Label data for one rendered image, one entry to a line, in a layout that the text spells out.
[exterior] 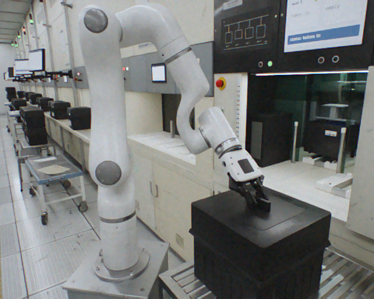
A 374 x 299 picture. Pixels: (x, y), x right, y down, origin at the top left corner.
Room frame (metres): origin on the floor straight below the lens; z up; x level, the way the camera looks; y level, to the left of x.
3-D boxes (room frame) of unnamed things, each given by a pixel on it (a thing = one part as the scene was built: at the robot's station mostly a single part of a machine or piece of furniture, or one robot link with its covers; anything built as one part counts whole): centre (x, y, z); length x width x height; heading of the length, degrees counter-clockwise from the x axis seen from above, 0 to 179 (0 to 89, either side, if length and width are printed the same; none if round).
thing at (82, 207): (2.92, 1.52, 0.24); 0.97 x 0.52 x 0.48; 37
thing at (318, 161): (1.55, -0.85, 0.89); 0.22 x 0.21 x 0.04; 125
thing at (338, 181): (1.15, -0.74, 0.89); 0.22 x 0.21 x 0.04; 125
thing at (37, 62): (3.72, 1.76, 1.59); 0.50 x 0.41 x 0.36; 125
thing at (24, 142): (4.32, 2.46, 0.24); 0.94 x 0.53 x 0.48; 34
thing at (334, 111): (1.55, -0.85, 1.06); 0.24 x 0.20 x 0.32; 35
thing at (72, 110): (3.39, 1.34, 0.93); 0.30 x 0.28 x 0.26; 32
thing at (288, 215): (0.71, -0.20, 0.98); 0.29 x 0.29 x 0.13; 34
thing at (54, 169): (2.76, 1.44, 0.47); 0.31 x 0.23 x 0.02; 56
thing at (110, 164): (0.78, 0.23, 1.31); 0.16 x 0.12 x 0.50; 8
